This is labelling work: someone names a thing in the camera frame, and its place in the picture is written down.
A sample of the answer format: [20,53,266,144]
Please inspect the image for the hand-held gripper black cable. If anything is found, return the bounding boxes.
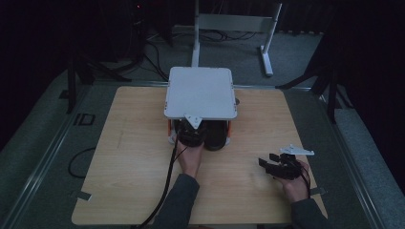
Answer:
[297,163,313,198]
[136,138,189,229]

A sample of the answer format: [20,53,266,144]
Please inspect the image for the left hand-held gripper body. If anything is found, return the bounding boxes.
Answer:
[176,113,206,148]

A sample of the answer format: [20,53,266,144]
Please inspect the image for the left hand-held gripper black cable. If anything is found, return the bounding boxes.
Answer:
[136,138,189,229]

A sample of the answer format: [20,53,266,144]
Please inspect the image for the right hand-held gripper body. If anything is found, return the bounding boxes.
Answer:
[269,143,316,181]

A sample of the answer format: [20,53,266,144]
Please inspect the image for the right hand-held gripper black cable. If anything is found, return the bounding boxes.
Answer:
[297,163,313,198]

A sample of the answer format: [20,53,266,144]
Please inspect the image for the black tripod stand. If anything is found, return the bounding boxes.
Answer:
[275,31,355,125]
[64,52,133,115]

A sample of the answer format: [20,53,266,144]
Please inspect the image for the black floor cables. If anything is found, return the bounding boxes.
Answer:
[142,40,170,82]

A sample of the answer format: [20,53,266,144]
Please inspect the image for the black looped floor cable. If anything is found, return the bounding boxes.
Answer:
[67,146,96,179]

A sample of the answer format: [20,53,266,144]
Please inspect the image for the metal floor rail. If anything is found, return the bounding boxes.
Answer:
[318,94,387,229]
[0,85,94,229]

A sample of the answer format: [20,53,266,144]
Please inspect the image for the white metal stand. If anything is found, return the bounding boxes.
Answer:
[190,0,284,77]

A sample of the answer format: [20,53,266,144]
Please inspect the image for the person's right hand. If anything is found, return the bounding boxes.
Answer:
[273,159,311,204]

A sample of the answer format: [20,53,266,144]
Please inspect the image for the grey tape strip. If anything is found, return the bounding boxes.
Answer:
[76,191,94,202]
[309,187,328,197]

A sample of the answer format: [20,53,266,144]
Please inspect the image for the white two-tier shoe rack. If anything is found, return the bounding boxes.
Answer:
[163,66,239,148]

